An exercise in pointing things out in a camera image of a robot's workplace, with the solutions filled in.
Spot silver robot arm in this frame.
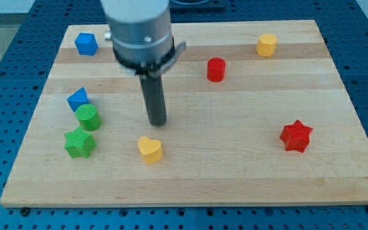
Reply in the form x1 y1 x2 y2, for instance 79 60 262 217
101 0 186 79

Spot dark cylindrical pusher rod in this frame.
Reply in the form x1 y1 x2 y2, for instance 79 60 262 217
139 75 167 127

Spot yellow heart block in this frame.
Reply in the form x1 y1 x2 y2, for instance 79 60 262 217
138 137 164 164

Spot red cylinder block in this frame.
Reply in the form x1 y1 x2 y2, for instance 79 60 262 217
207 57 226 82

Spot wooden board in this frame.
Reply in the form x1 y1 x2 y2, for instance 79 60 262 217
0 20 368 208

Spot green cylinder block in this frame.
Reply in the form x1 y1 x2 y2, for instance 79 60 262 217
75 103 102 131

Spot blue triangle block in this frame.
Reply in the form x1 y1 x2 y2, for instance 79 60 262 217
67 88 90 112

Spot yellow hexagon block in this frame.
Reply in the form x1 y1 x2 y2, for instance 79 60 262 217
256 33 277 57

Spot green star block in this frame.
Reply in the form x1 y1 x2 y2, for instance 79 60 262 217
64 127 96 158

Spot red star block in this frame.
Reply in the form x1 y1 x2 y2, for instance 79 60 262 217
280 120 313 153

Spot blue cube block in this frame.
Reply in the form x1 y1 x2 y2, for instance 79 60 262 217
75 33 98 56

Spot blue perforated table plate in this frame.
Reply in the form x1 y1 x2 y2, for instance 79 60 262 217
0 0 368 229

